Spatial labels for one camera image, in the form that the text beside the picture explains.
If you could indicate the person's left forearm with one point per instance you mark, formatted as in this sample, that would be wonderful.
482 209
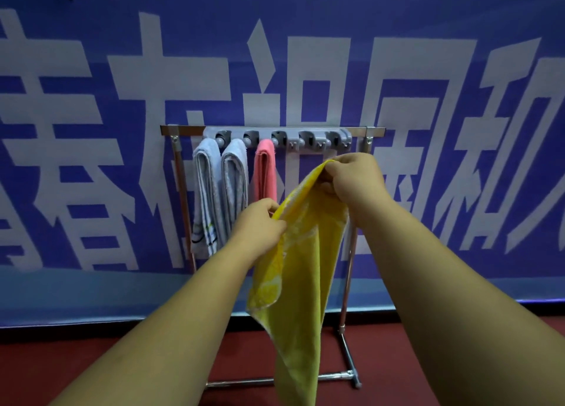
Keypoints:
154 335

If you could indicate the person's right forearm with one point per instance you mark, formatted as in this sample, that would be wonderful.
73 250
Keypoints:
463 317

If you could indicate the pink towel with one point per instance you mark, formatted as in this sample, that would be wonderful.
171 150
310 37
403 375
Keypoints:
265 167

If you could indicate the blue banner with white characters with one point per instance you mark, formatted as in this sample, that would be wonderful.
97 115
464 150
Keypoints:
397 8

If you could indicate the grey plastic clip strip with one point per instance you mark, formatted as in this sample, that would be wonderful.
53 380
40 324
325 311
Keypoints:
287 133

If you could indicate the striped light blue towel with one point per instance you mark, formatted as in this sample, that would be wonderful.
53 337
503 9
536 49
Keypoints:
205 189

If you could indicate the person's left hand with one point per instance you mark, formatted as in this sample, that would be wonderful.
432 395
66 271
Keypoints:
258 231

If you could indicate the yellow towel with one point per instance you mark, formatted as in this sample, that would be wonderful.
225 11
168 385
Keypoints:
295 286

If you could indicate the metal towel rack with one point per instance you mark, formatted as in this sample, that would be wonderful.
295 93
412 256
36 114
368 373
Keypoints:
185 130

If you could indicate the person's right hand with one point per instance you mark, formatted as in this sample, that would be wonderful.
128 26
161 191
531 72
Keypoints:
357 185

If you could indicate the plain light blue towel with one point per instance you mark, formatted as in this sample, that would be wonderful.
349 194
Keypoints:
236 176

